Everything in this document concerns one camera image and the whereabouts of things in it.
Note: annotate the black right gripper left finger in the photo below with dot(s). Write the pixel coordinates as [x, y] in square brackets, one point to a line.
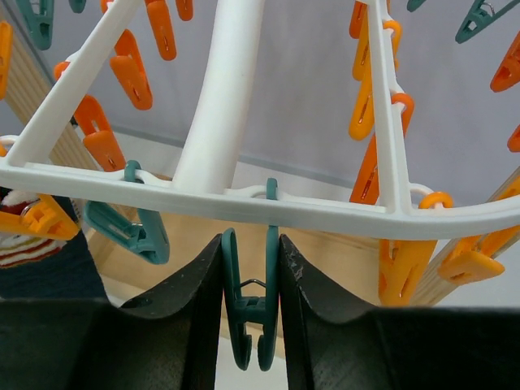
[164, 338]

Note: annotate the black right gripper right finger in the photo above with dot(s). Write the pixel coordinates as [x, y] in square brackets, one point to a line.
[335, 340]

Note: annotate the dark navy sock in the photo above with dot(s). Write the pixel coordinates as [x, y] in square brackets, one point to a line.
[37, 267]

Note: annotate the wooden hanger rack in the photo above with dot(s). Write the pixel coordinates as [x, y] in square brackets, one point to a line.
[309, 132]

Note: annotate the white round clip hanger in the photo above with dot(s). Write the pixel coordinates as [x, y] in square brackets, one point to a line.
[202, 183]

